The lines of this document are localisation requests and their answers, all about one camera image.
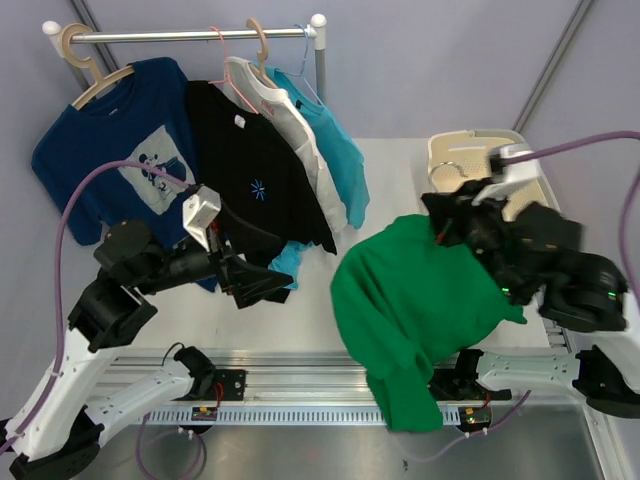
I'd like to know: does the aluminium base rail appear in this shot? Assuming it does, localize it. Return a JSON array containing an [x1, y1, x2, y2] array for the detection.
[[74, 347, 601, 407]]

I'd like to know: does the grey plastic hanger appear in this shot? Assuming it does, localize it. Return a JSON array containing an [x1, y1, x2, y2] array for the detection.
[[428, 161, 468, 190]]

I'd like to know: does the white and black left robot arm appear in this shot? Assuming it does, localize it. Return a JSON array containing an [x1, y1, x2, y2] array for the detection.
[[1, 208, 291, 479]]

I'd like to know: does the white t shirt red print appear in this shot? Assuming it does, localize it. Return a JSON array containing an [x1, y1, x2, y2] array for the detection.
[[223, 56, 347, 232]]

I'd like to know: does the pink wire hanger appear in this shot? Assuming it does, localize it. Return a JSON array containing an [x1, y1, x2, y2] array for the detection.
[[210, 25, 259, 114]]

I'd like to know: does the metal clothes rack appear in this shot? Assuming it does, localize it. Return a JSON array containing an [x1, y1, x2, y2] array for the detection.
[[42, 14, 327, 101]]

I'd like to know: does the purple cable under left base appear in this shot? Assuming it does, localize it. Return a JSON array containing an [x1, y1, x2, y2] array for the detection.
[[136, 399, 207, 480]]

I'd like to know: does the white slotted cable duct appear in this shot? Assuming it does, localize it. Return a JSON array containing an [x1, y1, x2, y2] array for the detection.
[[113, 405, 461, 427]]

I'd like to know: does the black t shirt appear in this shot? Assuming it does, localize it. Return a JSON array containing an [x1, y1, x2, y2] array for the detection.
[[185, 80, 337, 267]]

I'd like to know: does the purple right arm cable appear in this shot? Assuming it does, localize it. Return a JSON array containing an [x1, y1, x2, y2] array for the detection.
[[504, 130, 640, 271]]

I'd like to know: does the navy blue printed t shirt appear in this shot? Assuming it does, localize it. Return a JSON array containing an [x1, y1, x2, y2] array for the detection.
[[31, 57, 199, 248]]

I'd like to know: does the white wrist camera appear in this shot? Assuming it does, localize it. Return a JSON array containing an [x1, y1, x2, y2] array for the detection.
[[182, 185, 222, 253], [472, 143, 541, 206]]

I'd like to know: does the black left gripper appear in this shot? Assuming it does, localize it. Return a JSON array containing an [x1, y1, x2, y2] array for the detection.
[[137, 198, 295, 305]]

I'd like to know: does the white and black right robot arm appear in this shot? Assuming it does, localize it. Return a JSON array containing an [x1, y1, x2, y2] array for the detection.
[[421, 180, 639, 419]]

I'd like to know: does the green t shirt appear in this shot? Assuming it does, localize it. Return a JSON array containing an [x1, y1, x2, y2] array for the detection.
[[330, 214, 526, 432]]

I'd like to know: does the purple cable under right base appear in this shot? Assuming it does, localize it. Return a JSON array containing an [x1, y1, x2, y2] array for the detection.
[[402, 389, 533, 462]]

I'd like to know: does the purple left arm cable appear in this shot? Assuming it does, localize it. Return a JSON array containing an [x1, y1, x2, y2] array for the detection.
[[0, 159, 201, 455]]

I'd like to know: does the cream plastic laundry basket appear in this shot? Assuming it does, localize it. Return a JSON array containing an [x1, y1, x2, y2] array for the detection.
[[426, 129, 559, 221]]

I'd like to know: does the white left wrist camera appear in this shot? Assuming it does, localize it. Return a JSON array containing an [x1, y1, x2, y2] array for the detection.
[[182, 185, 222, 253]]

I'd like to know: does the light blue t shirt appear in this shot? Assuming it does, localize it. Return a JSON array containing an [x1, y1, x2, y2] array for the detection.
[[264, 65, 371, 291]]

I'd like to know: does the light blue wire hanger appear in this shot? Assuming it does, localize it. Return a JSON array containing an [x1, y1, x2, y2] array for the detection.
[[292, 23, 324, 106]]

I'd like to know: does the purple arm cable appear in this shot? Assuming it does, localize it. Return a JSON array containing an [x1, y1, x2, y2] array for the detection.
[[504, 130, 640, 271], [0, 159, 201, 455]]

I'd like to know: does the wooden hanger with white shirt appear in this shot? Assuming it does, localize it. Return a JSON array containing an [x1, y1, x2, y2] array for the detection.
[[246, 17, 278, 89]]

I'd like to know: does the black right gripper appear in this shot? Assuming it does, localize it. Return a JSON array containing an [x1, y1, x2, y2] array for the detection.
[[421, 176, 526, 301]]

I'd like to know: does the wooden hanger with navy shirt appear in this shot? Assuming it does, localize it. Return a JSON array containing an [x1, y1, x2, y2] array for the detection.
[[59, 23, 134, 110]]

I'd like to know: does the purple cable under base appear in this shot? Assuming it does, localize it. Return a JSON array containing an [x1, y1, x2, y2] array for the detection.
[[136, 399, 207, 480], [402, 389, 533, 462]]

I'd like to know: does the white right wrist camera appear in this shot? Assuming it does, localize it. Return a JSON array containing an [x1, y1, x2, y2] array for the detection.
[[472, 143, 541, 206]]

